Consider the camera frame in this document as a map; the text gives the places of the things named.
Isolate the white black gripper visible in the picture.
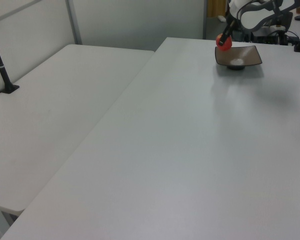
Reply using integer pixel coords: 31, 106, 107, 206
218, 0, 245, 48

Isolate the red apple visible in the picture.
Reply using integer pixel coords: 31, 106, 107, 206
215, 33, 233, 53

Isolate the brown square ceramic plate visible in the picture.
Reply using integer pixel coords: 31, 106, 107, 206
214, 44, 263, 71

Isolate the yellow panel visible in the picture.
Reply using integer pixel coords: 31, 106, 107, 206
206, 0, 227, 18

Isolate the black electronics box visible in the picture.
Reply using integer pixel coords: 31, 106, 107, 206
252, 30, 286, 45

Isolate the black pole stand with base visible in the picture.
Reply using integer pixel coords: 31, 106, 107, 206
0, 26, 20, 95

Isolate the grey table leg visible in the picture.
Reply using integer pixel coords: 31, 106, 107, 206
0, 204, 18, 240

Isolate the grey partition edge post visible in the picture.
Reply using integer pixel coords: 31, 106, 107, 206
202, 0, 209, 40

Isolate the grey metal partition post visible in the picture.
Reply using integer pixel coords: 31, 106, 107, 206
64, 0, 83, 45

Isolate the grey partition rail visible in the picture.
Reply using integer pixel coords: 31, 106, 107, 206
0, 0, 51, 26

